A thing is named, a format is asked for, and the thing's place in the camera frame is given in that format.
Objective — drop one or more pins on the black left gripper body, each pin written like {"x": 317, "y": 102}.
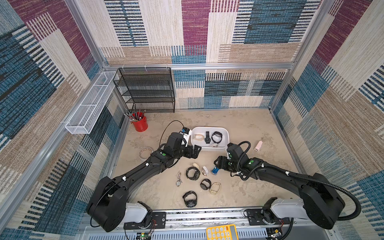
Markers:
{"x": 187, "y": 152}

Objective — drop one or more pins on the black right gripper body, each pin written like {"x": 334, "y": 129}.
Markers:
{"x": 223, "y": 163}

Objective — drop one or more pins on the translucent blue watch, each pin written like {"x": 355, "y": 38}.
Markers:
{"x": 215, "y": 171}

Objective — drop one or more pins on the black rugged digital watch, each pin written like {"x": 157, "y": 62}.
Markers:
{"x": 217, "y": 137}

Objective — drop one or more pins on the silver metal link watch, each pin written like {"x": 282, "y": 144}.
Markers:
{"x": 179, "y": 181}

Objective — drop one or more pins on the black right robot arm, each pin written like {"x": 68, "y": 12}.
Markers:
{"x": 319, "y": 202}

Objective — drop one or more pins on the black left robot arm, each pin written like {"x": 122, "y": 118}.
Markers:
{"x": 109, "y": 205}

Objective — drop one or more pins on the rose gold white watch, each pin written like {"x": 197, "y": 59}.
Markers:
{"x": 205, "y": 171}

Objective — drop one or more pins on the large black sport watch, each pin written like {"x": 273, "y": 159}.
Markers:
{"x": 193, "y": 173}

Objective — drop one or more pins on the white plastic storage box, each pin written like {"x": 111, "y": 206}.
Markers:
{"x": 211, "y": 139}

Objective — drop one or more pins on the black slim band watch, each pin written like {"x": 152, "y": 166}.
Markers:
{"x": 206, "y": 184}

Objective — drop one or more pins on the black chunky watch front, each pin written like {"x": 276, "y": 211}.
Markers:
{"x": 190, "y": 203}

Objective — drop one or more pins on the red pen cup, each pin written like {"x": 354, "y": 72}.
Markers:
{"x": 139, "y": 122}

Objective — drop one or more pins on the yellow keypad pendant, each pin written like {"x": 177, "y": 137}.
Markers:
{"x": 223, "y": 232}

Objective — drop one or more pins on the beige strap steel watch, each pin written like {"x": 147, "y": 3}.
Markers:
{"x": 196, "y": 166}

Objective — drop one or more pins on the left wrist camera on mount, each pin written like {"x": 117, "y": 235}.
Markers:
{"x": 186, "y": 135}

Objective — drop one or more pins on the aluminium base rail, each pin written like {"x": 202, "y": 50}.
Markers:
{"x": 191, "y": 224}

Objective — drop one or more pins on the black wire shelf rack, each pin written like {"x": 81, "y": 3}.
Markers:
{"x": 147, "y": 89}

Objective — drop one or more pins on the white mesh wall basket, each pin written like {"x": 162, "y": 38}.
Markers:
{"x": 87, "y": 113}

